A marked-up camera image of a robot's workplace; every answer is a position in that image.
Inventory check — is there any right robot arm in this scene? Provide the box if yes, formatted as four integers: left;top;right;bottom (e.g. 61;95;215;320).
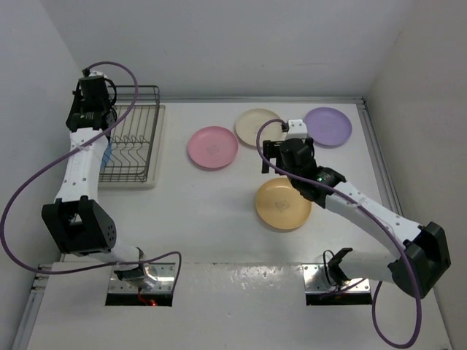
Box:
260;138;451;298

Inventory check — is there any metal base plate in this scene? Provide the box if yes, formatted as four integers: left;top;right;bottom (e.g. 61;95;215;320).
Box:
302;263;371;295
108;263;176;294

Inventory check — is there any cream plate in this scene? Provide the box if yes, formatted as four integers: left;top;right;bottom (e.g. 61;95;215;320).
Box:
235;109;285;148

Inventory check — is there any wire dish rack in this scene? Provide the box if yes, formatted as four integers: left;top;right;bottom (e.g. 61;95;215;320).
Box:
98;85;161;183

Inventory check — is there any orange plate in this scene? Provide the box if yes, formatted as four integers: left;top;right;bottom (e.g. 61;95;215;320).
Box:
255;177;312;230

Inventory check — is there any far lilac plate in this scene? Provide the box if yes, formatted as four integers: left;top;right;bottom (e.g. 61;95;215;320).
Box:
303;107;352;148

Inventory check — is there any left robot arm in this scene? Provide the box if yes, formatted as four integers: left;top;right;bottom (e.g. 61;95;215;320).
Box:
42;71;152;289

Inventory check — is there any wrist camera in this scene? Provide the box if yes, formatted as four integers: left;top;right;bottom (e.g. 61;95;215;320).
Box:
282;119;308;140
80;69;108;84

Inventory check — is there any pink plate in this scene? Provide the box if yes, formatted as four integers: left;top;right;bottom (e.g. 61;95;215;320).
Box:
187;126;239;170

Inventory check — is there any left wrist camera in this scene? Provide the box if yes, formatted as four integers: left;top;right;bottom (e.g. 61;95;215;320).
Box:
80;69;108;84

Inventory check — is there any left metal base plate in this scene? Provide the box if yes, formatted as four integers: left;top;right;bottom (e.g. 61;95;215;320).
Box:
108;263;176;294

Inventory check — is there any blue plate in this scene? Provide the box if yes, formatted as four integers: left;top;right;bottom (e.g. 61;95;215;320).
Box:
101;142;112;170

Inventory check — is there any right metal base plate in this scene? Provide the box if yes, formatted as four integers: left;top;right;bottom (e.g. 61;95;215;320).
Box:
302;263;371;295

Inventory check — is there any beige drip tray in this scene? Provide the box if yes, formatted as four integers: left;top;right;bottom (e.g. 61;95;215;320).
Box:
96;104;167;190

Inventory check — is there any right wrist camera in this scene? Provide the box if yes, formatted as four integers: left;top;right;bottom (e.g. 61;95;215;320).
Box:
282;119;308;140

